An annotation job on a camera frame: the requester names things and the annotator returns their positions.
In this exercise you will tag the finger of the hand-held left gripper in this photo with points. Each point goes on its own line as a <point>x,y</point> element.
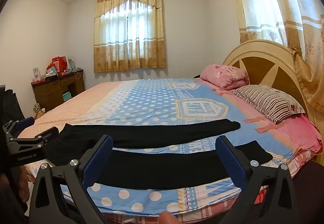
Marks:
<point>24,123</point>
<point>38,136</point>

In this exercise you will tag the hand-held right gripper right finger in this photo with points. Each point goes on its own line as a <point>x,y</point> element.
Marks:
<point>232,163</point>

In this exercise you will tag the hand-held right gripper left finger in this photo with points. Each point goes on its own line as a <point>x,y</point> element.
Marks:
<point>101,160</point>

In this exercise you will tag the black pants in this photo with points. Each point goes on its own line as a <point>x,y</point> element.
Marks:
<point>151,132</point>

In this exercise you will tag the person's right hand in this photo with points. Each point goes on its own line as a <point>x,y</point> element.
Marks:
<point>170,219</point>

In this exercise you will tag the black bag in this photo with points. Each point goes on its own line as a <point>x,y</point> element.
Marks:
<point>10,105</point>

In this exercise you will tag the brown wooden desk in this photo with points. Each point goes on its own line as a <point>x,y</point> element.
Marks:
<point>50,92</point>

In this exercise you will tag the teal box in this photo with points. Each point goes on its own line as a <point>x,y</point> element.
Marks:
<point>66,97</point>

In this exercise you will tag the white card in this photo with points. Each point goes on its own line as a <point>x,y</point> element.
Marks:
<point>36,74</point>

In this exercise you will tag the tissue box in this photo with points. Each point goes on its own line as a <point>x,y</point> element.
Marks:
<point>50,76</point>

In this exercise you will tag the red gift boxes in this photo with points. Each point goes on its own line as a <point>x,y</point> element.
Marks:
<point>58,64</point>

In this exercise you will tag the striped pillow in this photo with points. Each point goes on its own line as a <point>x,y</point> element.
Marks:
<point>265,102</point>

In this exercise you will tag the pale green bag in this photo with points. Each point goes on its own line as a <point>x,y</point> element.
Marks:
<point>71,64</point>

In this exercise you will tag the bed with colourful sheet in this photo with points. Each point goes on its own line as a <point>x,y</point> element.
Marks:
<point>151,102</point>

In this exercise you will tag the dark cloth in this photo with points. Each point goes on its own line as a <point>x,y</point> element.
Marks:
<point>308,193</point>

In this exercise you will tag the pink floral pillow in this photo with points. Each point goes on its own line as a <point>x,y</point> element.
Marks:
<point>222,76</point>

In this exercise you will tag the cream wooden headboard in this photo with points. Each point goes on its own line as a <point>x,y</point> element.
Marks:
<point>258,62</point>

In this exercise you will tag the beige window curtain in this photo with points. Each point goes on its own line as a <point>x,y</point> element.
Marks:
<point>129,36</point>

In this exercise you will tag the long beige floral curtain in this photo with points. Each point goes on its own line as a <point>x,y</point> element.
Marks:
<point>278,11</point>

